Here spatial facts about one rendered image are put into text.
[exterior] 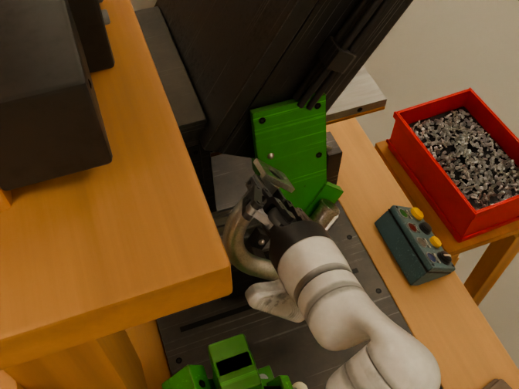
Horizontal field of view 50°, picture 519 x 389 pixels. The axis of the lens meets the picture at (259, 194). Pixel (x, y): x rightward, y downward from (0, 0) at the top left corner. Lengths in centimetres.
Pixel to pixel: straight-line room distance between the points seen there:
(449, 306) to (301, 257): 53
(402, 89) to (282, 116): 200
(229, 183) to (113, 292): 86
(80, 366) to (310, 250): 27
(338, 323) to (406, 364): 8
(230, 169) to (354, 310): 71
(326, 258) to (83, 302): 32
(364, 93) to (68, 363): 69
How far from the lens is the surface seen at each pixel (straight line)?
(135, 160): 39
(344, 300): 56
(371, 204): 117
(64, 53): 34
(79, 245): 36
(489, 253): 153
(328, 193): 93
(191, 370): 73
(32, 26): 37
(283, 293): 63
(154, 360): 103
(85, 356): 61
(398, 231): 109
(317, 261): 59
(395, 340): 51
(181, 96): 87
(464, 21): 329
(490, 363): 106
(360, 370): 52
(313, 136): 85
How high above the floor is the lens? 183
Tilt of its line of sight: 54 degrees down
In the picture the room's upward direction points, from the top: straight up
